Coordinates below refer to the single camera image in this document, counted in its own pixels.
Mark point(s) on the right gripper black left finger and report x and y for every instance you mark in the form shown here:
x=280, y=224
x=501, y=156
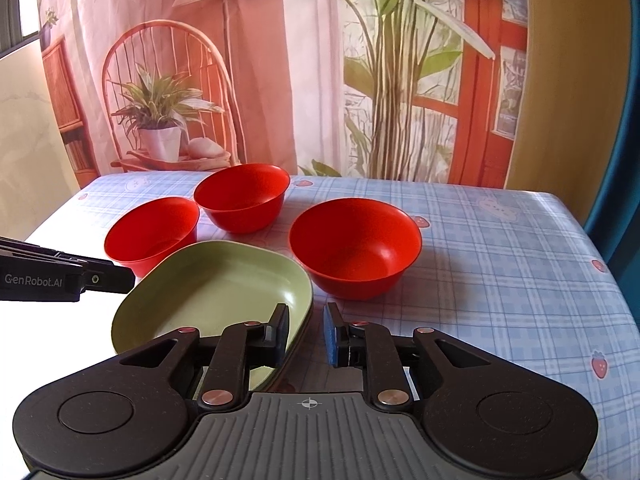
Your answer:
x=239, y=349

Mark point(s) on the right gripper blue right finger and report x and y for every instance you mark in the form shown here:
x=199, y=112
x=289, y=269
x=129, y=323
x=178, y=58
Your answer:
x=380, y=356

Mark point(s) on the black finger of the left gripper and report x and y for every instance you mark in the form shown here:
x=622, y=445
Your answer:
x=101, y=275

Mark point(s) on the red bowl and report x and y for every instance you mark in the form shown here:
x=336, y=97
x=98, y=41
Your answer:
x=243, y=199
x=148, y=234
x=355, y=248

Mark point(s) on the small green plate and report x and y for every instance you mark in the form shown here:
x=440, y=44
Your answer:
x=209, y=286

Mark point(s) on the blue plaid tablecloth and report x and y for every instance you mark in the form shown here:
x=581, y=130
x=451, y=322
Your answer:
x=514, y=274

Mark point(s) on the teal curtain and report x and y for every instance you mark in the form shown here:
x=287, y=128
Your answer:
x=613, y=222

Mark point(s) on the printed room backdrop cloth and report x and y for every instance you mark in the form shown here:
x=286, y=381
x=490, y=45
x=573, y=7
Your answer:
x=410, y=90

